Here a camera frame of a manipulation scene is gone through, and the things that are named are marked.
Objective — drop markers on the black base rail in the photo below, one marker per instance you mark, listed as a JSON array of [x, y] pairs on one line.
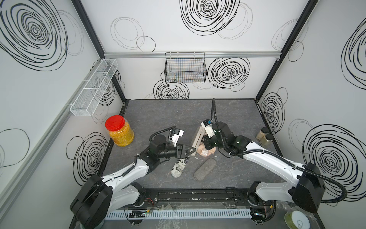
[[240, 197]]

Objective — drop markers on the green tape roll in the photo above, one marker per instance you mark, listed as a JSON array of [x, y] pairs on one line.
[[297, 220]]

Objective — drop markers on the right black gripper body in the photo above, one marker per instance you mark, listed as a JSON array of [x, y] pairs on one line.
[[213, 141]]

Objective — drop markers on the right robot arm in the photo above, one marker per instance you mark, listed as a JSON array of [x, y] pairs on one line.
[[303, 185]]

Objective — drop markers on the grey oval eyeglass case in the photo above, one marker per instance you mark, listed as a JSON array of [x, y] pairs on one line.
[[205, 169]]

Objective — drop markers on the brown spice bottle far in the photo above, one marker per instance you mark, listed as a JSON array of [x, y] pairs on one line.
[[263, 132]]

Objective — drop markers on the grey rectangular eyeglass case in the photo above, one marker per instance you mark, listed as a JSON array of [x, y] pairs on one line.
[[197, 137]]

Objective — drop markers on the red lid yellow jar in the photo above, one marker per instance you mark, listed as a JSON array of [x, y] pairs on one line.
[[119, 130]]

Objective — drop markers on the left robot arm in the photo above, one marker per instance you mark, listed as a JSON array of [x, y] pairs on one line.
[[102, 195]]

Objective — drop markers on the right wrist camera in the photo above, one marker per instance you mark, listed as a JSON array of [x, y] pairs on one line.
[[208, 127]]

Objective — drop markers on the brown spice bottle near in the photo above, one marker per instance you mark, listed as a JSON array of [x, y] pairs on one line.
[[265, 140]]

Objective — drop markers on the white slotted cable duct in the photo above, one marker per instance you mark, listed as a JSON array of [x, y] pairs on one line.
[[182, 214]]

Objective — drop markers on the white mesh shelf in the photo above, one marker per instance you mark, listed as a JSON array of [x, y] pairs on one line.
[[95, 87]]

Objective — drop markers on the black wire basket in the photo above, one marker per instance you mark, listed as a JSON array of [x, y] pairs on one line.
[[185, 67]]

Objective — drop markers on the brown spice bottle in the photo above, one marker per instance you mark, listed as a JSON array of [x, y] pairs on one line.
[[265, 140], [263, 132]]

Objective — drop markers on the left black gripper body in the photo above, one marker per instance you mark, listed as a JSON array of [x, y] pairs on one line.
[[173, 153]]

